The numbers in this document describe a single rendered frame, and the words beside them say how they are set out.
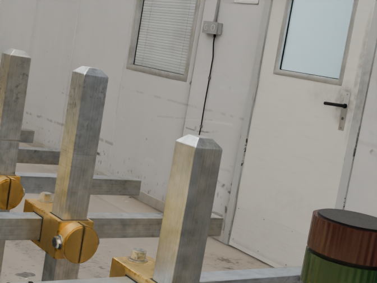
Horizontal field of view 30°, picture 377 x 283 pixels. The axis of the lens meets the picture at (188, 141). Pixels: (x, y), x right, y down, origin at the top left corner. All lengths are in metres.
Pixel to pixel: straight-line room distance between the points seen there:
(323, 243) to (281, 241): 3.93
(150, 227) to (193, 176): 0.36
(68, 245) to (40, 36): 6.77
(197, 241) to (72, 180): 0.25
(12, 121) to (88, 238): 0.30
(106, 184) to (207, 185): 0.59
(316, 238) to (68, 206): 0.49
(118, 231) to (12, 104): 0.27
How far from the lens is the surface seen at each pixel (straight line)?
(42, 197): 1.00
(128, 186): 1.31
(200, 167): 0.69
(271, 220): 4.46
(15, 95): 1.13
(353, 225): 0.47
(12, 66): 1.12
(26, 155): 1.48
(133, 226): 1.03
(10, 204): 1.13
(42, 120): 7.35
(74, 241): 0.91
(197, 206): 0.70
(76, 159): 0.91
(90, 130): 0.91
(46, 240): 0.94
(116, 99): 6.07
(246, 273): 0.86
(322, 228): 0.48
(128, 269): 0.77
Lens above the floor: 1.20
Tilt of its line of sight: 7 degrees down
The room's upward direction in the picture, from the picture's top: 10 degrees clockwise
